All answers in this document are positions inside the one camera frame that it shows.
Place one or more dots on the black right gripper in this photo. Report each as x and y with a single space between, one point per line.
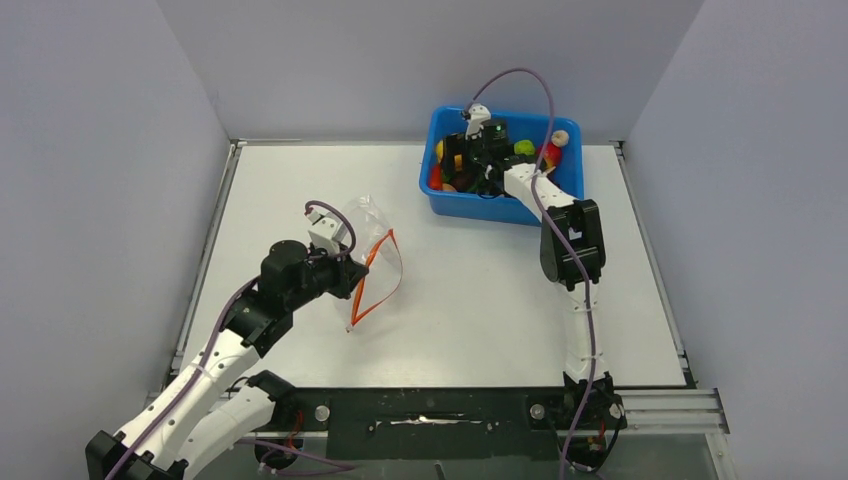
457 145

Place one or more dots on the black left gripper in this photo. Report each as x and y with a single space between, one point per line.
348 274

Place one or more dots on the clear zip top bag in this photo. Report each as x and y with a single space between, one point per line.
378 250

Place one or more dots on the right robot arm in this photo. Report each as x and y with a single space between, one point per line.
572 255

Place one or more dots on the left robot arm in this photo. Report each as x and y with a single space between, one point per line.
186 427

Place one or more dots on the purple toy onion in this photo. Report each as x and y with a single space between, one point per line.
462 182

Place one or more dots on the red toy chili pepper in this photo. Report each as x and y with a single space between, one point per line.
435 181

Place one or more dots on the blue plastic bin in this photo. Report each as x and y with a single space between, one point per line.
568 175

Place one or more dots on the green toy lime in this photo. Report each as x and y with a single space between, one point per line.
524 147

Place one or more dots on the red toy apple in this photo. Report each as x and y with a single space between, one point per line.
551 156

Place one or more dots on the white toy garlic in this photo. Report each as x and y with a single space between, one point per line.
560 138

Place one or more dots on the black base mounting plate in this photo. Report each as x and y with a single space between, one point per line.
468 423

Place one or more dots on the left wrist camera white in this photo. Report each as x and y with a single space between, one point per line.
326 232

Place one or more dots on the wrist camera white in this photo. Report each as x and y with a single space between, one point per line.
326 232
475 116

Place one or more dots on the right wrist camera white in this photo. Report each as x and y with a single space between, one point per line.
475 116

